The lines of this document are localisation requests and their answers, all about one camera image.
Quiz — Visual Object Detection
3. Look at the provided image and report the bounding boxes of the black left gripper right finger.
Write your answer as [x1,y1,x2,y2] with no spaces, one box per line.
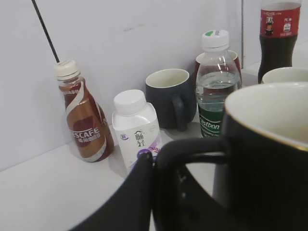
[154,166,225,231]

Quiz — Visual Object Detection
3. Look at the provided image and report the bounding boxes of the white ceramic mug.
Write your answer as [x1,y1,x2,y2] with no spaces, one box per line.
[261,67,308,84]

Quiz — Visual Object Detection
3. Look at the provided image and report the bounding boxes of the black antenna rod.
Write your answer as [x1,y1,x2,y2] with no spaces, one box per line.
[31,0,60,63]

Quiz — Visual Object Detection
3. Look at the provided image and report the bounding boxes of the clear water bottle green label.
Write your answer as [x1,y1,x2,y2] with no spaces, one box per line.
[195,30,242,138]

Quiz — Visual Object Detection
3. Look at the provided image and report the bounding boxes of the cola bottle red label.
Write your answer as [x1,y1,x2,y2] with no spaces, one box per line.
[258,0,302,83]

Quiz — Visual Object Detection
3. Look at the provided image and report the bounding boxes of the black ceramic mug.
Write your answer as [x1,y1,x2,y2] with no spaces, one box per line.
[155,82,308,231]

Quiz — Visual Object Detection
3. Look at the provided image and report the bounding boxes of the brown Nescafe coffee bottle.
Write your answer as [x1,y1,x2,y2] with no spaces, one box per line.
[54,60,114,162]

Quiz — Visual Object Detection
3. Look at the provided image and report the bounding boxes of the white yogurt drink bottle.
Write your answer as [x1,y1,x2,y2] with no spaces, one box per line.
[112,90,162,172]

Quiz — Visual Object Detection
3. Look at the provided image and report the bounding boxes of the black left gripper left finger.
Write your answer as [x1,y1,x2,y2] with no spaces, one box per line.
[72,152,154,231]

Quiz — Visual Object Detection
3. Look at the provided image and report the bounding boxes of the dark red ceramic mug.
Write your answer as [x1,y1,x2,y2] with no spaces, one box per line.
[193,50,242,85]

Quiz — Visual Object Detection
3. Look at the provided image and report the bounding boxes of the dark grey ceramic mug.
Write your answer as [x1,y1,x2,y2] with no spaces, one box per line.
[145,68,196,132]

